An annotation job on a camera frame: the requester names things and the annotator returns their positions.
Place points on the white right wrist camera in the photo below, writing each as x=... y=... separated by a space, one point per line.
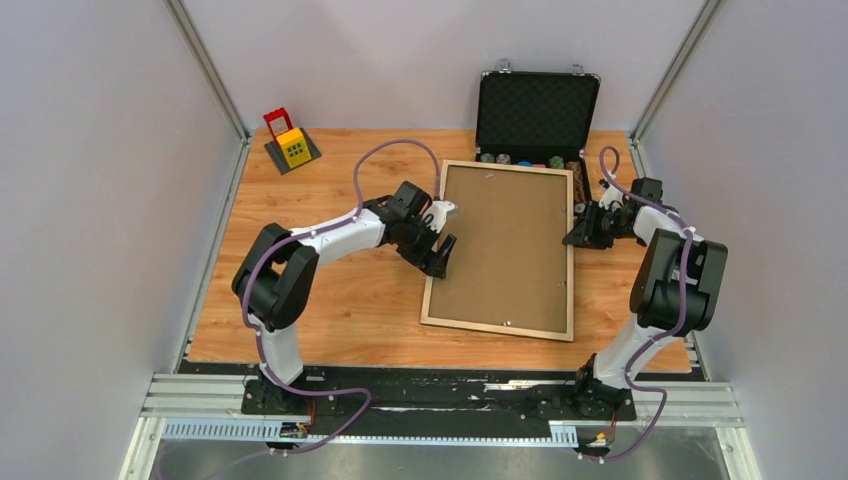
x=610 y=195

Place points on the yellow red toy block house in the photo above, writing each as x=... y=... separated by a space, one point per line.
x=290 y=147

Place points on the brown backing board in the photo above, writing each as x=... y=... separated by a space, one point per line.
x=503 y=248

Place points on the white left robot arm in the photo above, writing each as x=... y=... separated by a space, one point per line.
x=274 y=282

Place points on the aluminium front rail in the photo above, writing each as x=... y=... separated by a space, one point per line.
x=208 y=407

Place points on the black poker chip case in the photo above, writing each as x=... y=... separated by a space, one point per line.
x=542 y=118

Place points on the wooden picture frame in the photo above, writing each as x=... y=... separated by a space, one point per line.
x=424 y=311

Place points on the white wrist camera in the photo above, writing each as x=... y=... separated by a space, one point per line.
x=436 y=215
x=610 y=195

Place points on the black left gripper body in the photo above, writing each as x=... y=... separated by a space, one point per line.
x=418 y=242

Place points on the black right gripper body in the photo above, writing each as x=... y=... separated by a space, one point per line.
x=604 y=226

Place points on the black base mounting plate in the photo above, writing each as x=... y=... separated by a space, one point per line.
x=448 y=403

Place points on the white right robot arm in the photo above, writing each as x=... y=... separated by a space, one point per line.
x=674 y=293

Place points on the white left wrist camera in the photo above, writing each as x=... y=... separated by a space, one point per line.
x=436 y=215

